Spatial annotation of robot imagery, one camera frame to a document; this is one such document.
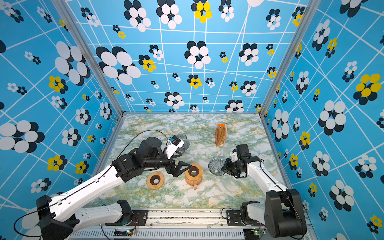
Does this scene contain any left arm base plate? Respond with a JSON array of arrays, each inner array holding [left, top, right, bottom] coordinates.
[[105, 210, 149, 227]]

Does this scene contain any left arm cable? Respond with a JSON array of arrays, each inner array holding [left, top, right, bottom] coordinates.
[[13, 129, 170, 238]]

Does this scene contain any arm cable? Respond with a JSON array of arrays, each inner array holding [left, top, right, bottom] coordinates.
[[13, 129, 170, 238], [248, 158, 305, 240]]

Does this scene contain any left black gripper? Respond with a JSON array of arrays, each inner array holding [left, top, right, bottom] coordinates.
[[145, 149, 194, 176]]

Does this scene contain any aluminium front rail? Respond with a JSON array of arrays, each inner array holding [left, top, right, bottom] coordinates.
[[56, 207, 319, 240]]

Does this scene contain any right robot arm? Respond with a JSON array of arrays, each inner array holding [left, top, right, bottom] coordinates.
[[222, 144, 307, 240]]

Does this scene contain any right green circuit board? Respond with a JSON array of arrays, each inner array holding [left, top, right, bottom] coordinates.
[[243, 229, 261, 240]]

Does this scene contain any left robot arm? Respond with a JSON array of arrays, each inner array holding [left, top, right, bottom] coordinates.
[[36, 136, 191, 240]]

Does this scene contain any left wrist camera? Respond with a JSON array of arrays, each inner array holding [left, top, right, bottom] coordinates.
[[165, 135, 185, 160]]

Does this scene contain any clear grey glass dripper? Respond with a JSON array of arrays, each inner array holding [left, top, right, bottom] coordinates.
[[208, 158, 225, 176]]

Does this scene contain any grey glass pitcher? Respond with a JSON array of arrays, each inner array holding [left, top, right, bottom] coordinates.
[[176, 132, 190, 153]]

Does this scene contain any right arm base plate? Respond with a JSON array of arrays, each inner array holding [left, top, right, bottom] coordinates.
[[224, 209, 260, 228]]

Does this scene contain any wooden ring holder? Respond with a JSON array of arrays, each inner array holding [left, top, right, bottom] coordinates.
[[185, 163, 203, 181], [147, 172, 165, 190]]

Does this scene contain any green circuit board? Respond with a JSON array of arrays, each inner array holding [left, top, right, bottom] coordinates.
[[243, 229, 261, 240], [114, 230, 137, 237]]

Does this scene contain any orange coffee filter box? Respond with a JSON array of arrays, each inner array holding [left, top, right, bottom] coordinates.
[[215, 124, 228, 147]]

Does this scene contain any left green circuit board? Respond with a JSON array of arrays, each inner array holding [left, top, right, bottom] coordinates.
[[114, 230, 137, 237]]

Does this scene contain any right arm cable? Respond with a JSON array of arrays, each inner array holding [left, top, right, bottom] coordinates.
[[248, 158, 305, 240]]

